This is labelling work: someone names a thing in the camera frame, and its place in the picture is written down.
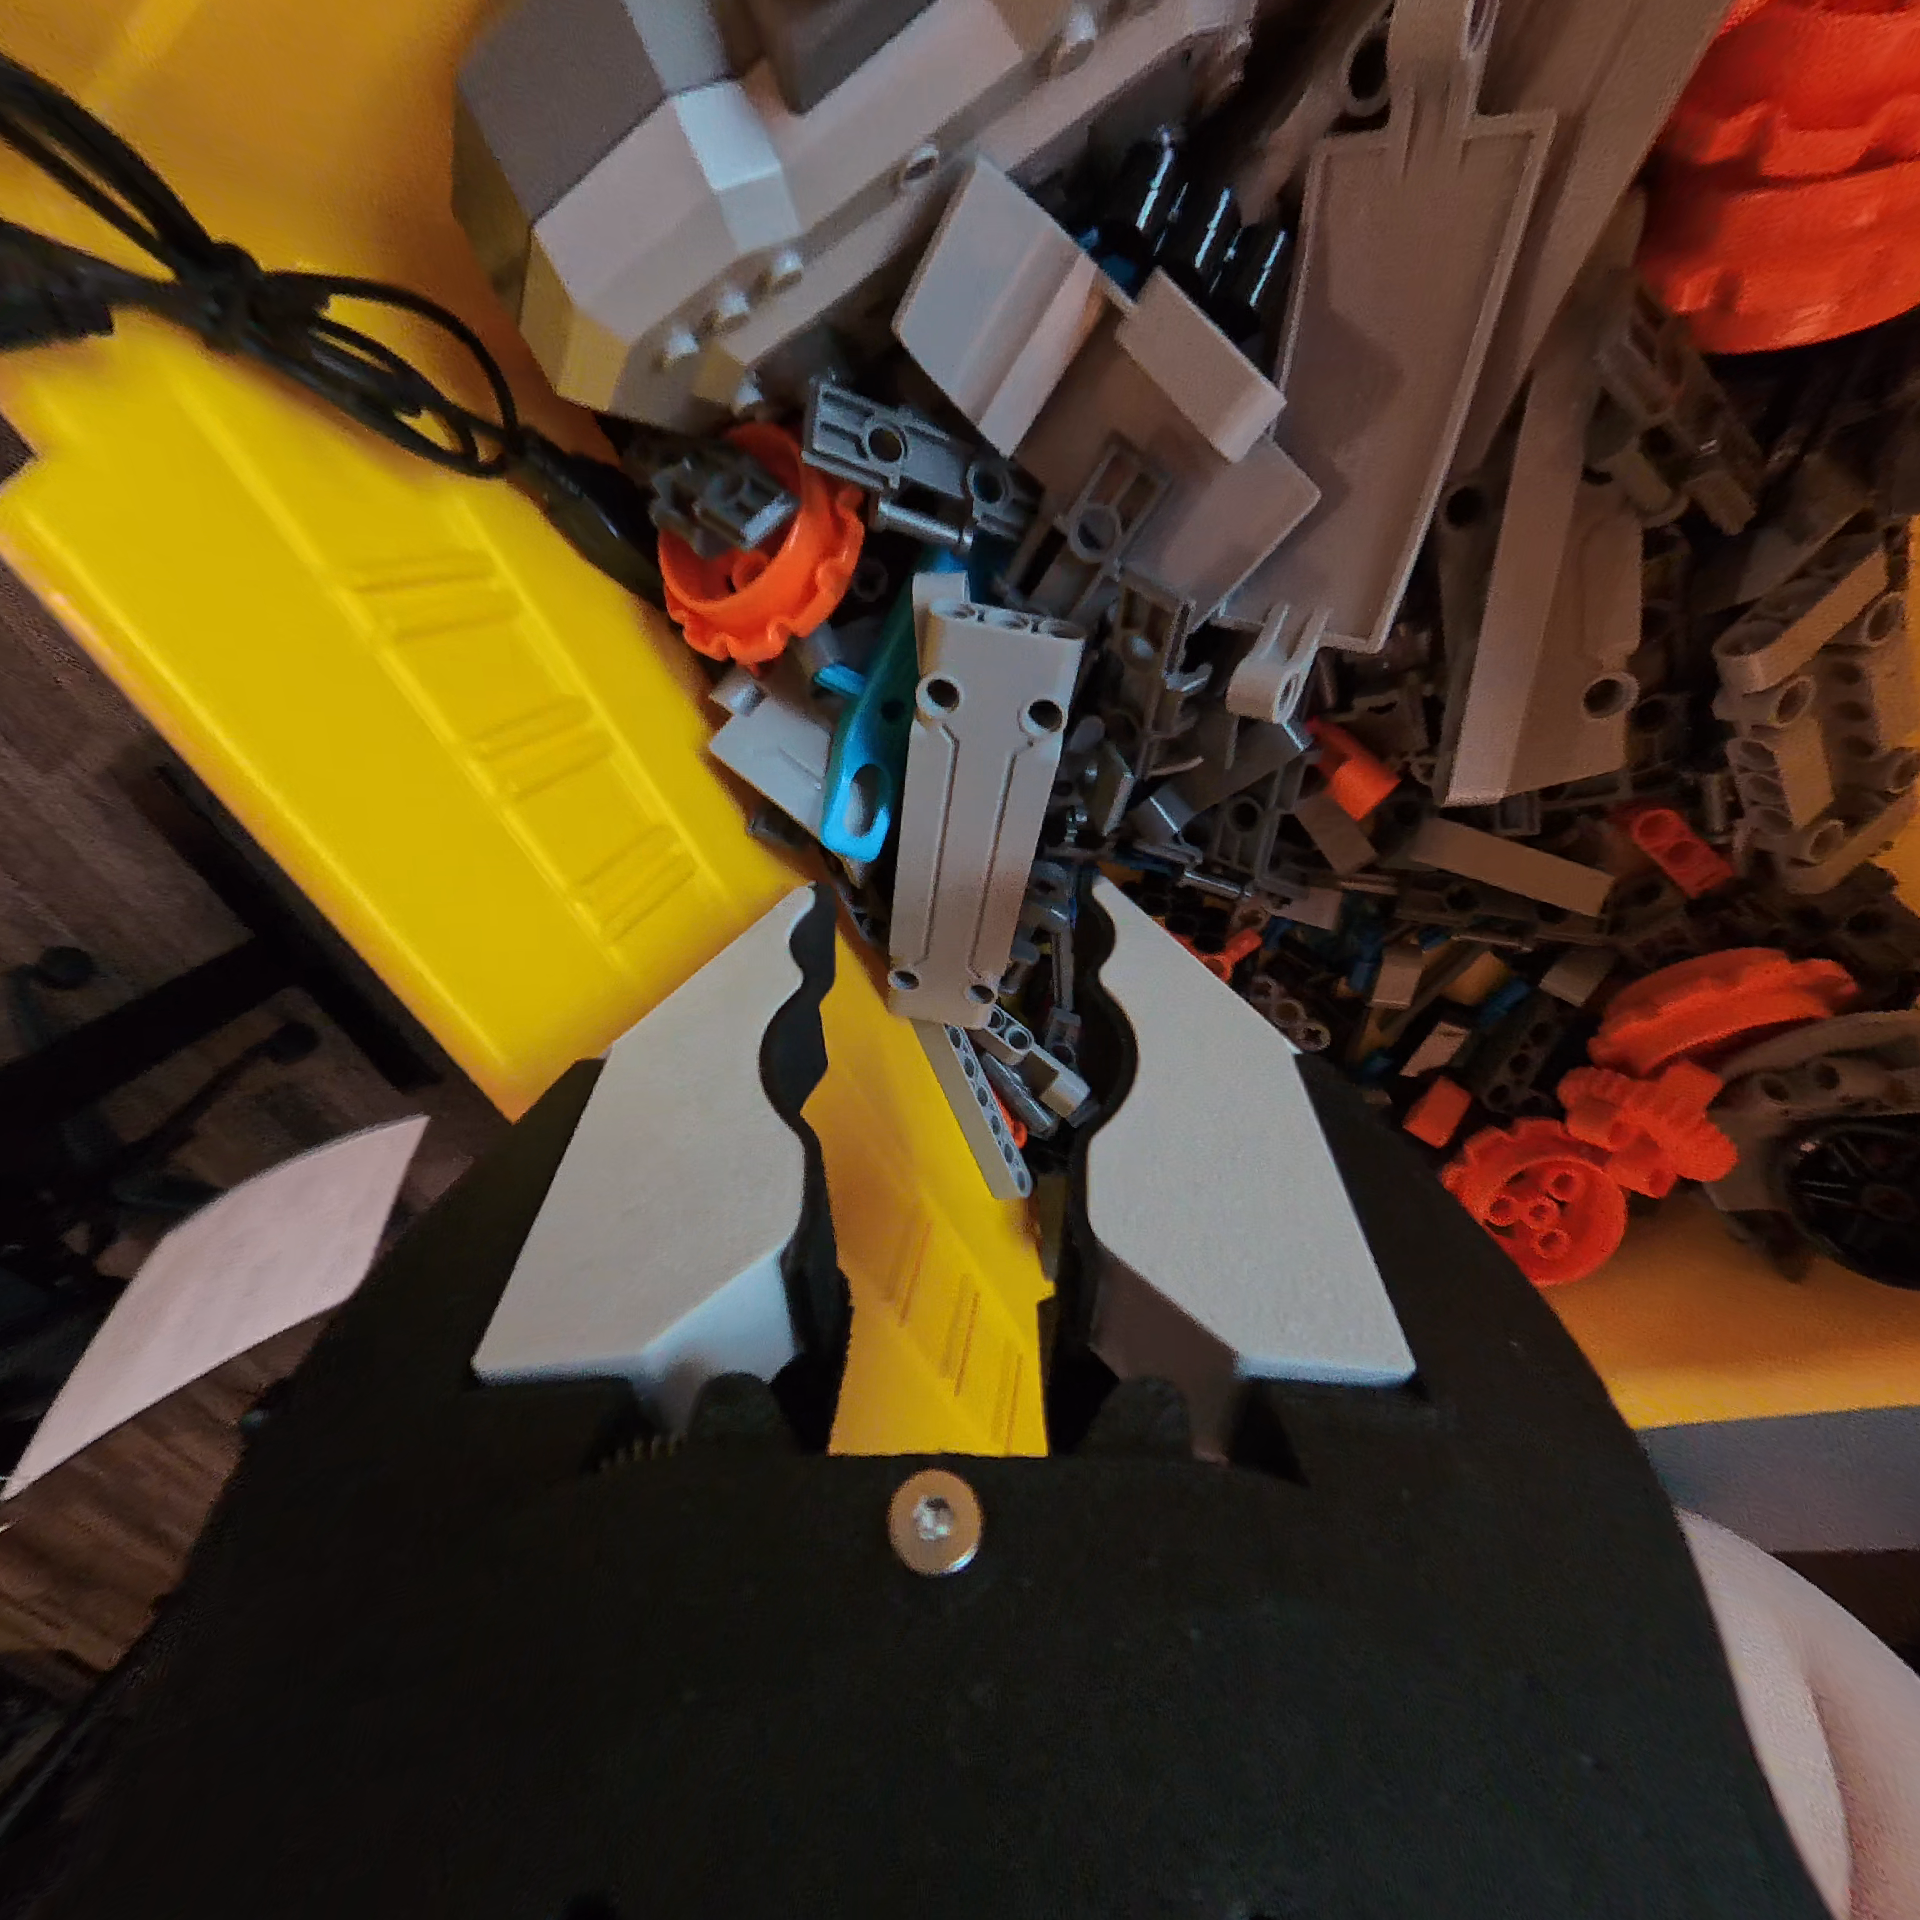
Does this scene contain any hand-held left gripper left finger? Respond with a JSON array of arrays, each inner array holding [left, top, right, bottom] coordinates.
[[471, 885, 842, 1431]]

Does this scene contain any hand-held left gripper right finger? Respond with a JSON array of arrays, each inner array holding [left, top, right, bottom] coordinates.
[[1048, 878, 1420, 1444]]

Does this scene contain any yellow bin with cable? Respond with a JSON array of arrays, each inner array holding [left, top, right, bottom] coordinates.
[[0, 0, 1920, 1460]]

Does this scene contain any pile of building pieces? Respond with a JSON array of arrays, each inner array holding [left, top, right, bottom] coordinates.
[[450, 0, 1920, 1297]]

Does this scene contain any white paper sheet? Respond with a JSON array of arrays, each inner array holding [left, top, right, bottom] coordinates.
[[0, 1114, 432, 1503]]

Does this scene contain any long light grey panel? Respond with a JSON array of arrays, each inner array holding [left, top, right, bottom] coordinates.
[[882, 593, 1086, 1027]]

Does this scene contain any teal brick separator tool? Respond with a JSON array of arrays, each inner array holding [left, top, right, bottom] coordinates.
[[815, 562, 965, 867]]

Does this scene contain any black spoked wheel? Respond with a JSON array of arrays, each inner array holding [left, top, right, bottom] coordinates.
[[1775, 1118, 1920, 1297]]

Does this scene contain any large orange wheel hub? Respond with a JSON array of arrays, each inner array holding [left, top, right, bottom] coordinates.
[[656, 420, 871, 666], [1631, 0, 1920, 357]]

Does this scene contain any black cable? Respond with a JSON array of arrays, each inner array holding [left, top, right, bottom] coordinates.
[[0, 53, 664, 590]]

